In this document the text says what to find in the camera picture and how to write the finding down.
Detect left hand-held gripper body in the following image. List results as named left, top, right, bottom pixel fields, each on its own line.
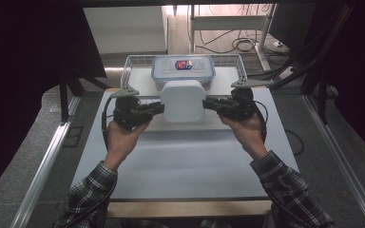
left=109, top=86, right=147, bottom=132

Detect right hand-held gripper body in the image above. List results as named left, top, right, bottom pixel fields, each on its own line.
left=222, top=78, right=276, bottom=123

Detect white wire shelf rack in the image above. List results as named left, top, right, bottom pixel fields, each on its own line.
left=120, top=53, right=249, bottom=133

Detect white square lidded box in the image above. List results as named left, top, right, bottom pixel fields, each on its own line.
left=159, top=79, right=208, bottom=124

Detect clear lidded food container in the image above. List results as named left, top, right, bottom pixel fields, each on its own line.
left=150, top=54, right=217, bottom=93

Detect person's left hand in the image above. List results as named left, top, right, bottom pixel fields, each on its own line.
left=103, top=120, right=150, bottom=172

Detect person's right hand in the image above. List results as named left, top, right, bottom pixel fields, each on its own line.
left=219, top=112, right=269, bottom=161

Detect white power strip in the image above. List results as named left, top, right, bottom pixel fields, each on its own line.
left=278, top=66, right=297, bottom=81

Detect black metal stand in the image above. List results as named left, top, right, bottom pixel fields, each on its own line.
left=269, top=3, right=359, bottom=125
left=59, top=67, right=110, bottom=124

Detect white cabinet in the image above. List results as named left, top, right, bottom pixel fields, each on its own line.
left=83, top=5, right=168, bottom=55

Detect black curtain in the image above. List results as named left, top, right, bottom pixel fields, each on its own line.
left=0, top=0, right=107, bottom=205

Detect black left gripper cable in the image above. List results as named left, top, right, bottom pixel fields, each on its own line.
left=100, top=95, right=116, bottom=150

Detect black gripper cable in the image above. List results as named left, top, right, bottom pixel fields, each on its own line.
left=252, top=100, right=269, bottom=144
left=100, top=95, right=116, bottom=150

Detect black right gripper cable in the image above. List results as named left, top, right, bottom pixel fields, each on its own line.
left=252, top=100, right=269, bottom=144

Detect black tangled floor cables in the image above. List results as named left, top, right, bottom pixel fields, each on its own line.
left=195, top=28, right=287, bottom=55

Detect black cable loop on floor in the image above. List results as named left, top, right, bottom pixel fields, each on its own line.
left=284, top=128, right=305, bottom=157

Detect white metal desk frame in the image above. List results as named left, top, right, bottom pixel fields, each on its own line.
left=187, top=3, right=279, bottom=72

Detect aluminium rail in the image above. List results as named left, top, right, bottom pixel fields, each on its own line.
left=301, top=94, right=365, bottom=228
left=10, top=95, right=83, bottom=228

